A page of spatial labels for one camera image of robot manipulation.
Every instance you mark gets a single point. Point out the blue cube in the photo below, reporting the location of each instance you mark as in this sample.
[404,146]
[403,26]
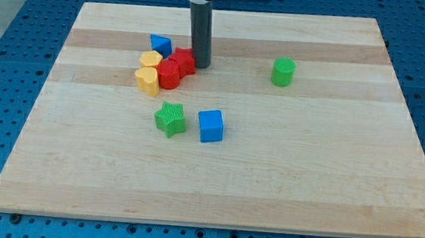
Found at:
[211,126]

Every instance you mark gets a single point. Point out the green star block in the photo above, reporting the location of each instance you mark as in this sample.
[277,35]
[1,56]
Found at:
[170,119]

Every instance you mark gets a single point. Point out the red cylinder block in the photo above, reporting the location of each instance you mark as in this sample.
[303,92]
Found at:
[168,74]

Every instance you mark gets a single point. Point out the red star block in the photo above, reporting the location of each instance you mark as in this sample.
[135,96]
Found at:
[185,60]

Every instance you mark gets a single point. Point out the yellow heart block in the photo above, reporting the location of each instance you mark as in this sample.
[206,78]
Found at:
[147,80]

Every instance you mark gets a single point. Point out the yellow hexagon block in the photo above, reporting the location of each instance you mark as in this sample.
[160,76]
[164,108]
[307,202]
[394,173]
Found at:
[150,59]

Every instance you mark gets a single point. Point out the green cylinder block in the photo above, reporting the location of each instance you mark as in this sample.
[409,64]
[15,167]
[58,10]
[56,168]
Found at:
[282,73]

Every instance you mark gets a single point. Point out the blue triangular block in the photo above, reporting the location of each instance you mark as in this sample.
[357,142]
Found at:
[161,44]

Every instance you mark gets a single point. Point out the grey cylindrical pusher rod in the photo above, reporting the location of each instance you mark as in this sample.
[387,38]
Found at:
[201,26]

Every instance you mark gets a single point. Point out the wooden board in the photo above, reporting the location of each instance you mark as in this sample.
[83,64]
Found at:
[335,153]

